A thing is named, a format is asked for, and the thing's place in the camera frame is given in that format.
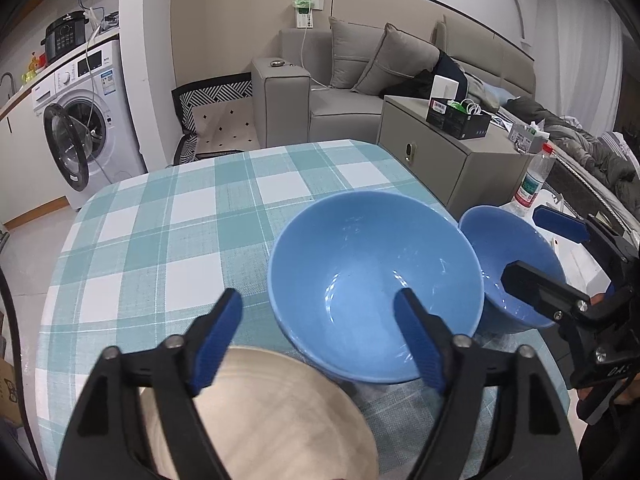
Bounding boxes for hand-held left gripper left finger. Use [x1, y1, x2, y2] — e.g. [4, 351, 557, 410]
[55, 287, 244, 480]

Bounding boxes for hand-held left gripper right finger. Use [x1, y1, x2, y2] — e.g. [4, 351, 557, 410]
[393, 287, 583, 480]

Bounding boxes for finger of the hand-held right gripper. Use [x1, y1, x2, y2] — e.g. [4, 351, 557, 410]
[531, 205, 608, 249]
[501, 260, 594, 325]

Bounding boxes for cream round plate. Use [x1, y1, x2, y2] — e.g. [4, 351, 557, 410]
[137, 346, 379, 480]

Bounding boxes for large blue bowl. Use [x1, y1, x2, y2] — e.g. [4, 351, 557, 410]
[267, 190, 485, 385]

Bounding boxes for person's right hand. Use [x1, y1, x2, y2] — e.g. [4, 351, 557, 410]
[611, 371, 640, 408]

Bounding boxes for clear plastic water bottle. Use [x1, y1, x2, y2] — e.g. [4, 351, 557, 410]
[500, 142, 557, 218]

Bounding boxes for white flat object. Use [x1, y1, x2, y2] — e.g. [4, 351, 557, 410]
[500, 200, 616, 296]

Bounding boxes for grey padded jacket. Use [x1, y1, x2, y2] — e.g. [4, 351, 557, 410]
[500, 95, 640, 201]

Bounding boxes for white green carton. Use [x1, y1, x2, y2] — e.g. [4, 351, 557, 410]
[505, 120, 551, 153]

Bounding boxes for grey bedside cabinet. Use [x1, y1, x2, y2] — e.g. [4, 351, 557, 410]
[376, 95, 543, 221]

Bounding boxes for teal checked tablecloth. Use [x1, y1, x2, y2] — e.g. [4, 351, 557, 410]
[36, 140, 571, 480]

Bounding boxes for black box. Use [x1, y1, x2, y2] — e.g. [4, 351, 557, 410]
[426, 99, 493, 141]

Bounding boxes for white box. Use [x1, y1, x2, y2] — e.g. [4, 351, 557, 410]
[429, 75, 461, 106]

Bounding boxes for dark navy clothing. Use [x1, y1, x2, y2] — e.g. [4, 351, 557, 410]
[412, 52, 468, 101]

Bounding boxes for yellow green cardboard box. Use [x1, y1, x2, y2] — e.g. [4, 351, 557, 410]
[0, 355, 23, 428]

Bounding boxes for beige diamond print cushion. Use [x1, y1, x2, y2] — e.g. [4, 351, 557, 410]
[192, 95, 261, 158]

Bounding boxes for grey sofa cushion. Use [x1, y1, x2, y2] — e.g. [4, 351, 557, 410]
[350, 23, 441, 97]
[327, 16, 388, 92]

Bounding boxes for grey sofa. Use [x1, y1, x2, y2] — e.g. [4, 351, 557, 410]
[251, 12, 538, 150]

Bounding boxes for white washing machine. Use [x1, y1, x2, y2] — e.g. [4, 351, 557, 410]
[31, 40, 147, 211]

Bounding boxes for black white patterned cushion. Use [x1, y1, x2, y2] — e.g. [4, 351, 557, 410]
[171, 75, 253, 166]

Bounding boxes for white lower kitchen cabinets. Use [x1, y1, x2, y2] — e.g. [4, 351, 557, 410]
[0, 102, 71, 226]

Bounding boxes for kitchen countertop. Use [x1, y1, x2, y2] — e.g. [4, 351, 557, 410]
[0, 25, 121, 118]

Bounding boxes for yellow green toy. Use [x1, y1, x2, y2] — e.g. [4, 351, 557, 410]
[21, 52, 47, 83]

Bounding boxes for black pressure cooker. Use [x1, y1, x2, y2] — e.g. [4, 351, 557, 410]
[44, 10, 91, 66]

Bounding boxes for white charging cable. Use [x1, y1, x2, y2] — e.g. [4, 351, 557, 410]
[301, 29, 332, 90]

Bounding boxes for white wall power strip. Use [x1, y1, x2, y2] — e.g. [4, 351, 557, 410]
[290, 0, 323, 31]

